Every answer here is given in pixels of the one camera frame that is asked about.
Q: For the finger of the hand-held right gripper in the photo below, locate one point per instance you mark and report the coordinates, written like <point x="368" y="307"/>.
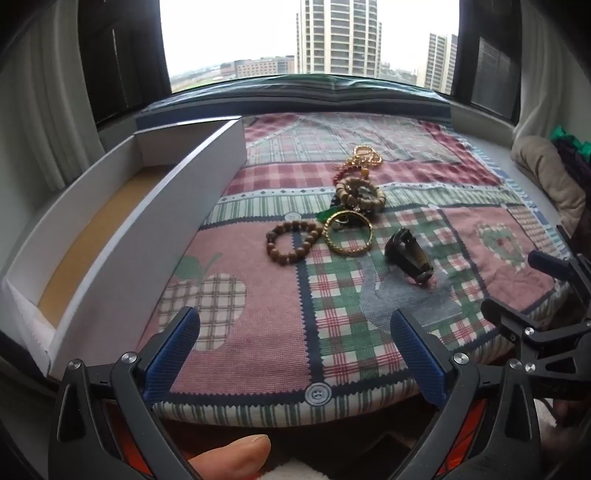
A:
<point x="505" y="314"/>
<point x="547" y="264"/>

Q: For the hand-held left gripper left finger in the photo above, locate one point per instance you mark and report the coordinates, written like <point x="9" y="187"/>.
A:
<point x="171" y="355"/>

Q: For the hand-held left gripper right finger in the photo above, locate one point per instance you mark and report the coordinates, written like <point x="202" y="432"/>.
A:
<point x="418" y="355"/>

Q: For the black wristwatch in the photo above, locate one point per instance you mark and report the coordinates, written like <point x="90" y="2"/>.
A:
<point x="408" y="254"/>

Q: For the white cardboard box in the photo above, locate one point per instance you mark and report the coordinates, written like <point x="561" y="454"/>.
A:
<point x="138" y="240"/>

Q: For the gold bangle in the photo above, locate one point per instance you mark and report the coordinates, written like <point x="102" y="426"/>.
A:
<point x="344" y="250"/>

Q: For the green pendant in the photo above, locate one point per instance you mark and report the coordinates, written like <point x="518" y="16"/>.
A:
<point x="328" y="213"/>

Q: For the person's left hand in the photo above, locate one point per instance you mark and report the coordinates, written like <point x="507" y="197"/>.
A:
<point x="231" y="454"/>

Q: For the beige cushion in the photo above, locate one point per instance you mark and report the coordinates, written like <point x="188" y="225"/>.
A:
<point x="549" y="175"/>

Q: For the dark purple cloth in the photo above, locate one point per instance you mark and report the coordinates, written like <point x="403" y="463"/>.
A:
<point x="577" y="170"/>

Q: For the plaid patchwork blanket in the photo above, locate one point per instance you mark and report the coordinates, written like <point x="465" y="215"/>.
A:
<point x="277" y="314"/>

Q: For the green cloth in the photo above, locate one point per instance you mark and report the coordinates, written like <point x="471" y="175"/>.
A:
<point x="565" y="134"/>

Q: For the white fleece sleeve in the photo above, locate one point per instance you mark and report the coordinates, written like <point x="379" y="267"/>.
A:
<point x="295" y="471"/>

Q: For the white curtain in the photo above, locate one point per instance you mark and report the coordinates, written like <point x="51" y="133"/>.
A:
<point x="46" y="115"/>
<point x="535" y="83"/>

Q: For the dark window panel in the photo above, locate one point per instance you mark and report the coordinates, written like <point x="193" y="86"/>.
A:
<point x="489" y="60"/>
<point x="124" y="60"/>

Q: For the narrow high-rise building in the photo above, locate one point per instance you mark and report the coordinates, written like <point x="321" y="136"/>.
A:
<point x="438" y="62"/>

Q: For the blue green striped quilt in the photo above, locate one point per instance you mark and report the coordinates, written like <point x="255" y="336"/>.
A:
<point x="295" y="94"/>

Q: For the low brown building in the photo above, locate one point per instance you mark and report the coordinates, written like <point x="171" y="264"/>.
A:
<point x="263" y="67"/>

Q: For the tall tower building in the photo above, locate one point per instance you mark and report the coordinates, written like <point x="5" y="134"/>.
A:
<point x="339" y="37"/>

